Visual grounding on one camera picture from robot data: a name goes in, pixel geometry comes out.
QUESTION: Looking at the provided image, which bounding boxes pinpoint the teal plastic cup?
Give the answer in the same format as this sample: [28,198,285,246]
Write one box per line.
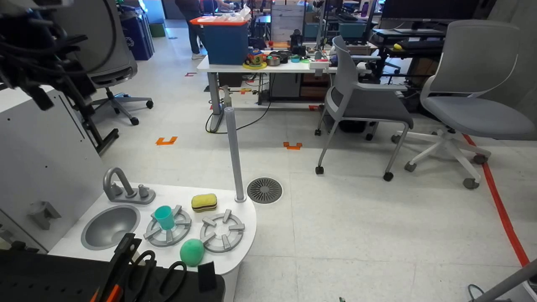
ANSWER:
[154,206,175,231]

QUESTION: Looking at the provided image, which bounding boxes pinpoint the black stand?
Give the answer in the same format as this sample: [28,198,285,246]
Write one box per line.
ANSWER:
[63,75,120,155]

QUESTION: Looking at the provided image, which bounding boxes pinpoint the blue recycling bin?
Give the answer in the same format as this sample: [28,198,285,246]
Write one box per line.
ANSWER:
[120,6,154,61]

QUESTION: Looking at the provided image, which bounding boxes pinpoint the person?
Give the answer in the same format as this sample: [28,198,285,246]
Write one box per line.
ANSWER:
[175,0,229,60]

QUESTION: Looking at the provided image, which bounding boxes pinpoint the grey toy tap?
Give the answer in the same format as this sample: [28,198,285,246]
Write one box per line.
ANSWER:
[103,167,156,205]

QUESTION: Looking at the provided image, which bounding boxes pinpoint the grey toy sink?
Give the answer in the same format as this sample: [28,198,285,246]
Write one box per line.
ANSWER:
[81,205,141,251]

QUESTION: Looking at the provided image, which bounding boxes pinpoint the blue bin with orange lid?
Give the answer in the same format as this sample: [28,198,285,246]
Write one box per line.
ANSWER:
[190,12,251,65]

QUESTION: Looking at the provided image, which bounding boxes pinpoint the white toy kitchen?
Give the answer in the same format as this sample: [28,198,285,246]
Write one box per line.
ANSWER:
[0,86,257,302]

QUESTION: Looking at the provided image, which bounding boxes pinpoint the white table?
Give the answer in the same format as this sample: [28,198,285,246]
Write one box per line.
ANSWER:
[197,55,378,133]

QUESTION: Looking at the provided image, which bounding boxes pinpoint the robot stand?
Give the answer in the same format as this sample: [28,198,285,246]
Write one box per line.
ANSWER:
[0,250,226,302]

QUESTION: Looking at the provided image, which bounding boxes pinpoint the colourful toy on yellow plate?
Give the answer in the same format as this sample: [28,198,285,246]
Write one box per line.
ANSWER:
[243,48,268,70]

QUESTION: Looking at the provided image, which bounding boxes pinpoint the grey toy kitchen rod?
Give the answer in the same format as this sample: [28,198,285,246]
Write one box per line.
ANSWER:
[224,107,247,203]

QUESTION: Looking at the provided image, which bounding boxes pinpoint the yellow and black sponge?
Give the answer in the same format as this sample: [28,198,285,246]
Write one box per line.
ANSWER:
[192,193,218,213]

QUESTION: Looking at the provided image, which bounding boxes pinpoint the orange and black tool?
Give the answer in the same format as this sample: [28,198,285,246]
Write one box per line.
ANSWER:
[90,233,143,302]

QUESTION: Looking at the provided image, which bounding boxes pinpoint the grey toy burner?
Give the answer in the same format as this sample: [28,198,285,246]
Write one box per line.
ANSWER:
[200,209,245,253]
[144,205,192,247]

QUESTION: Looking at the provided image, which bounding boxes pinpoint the green ball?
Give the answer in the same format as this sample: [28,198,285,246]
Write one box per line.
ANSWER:
[180,239,205,267]

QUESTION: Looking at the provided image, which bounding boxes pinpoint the round floor drain grate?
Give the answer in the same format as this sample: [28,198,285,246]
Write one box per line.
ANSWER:
[247,177,283,205]

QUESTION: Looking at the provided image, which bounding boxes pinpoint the grey chair on casters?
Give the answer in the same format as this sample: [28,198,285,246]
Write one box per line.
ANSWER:
[315,36,414,182]

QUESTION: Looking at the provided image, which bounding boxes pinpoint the black desk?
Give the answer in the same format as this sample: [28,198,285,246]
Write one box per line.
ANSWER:
[373,27,446,82]

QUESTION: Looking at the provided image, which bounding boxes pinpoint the monitor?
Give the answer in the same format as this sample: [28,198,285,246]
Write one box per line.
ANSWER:
[380,0,481,22]

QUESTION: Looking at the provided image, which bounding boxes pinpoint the grey office chair white base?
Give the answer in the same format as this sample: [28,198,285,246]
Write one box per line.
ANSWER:
[392,20,537,189]

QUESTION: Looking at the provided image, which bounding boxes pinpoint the black cable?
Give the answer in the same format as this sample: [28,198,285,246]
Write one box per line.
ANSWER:
[126,250,188,302]

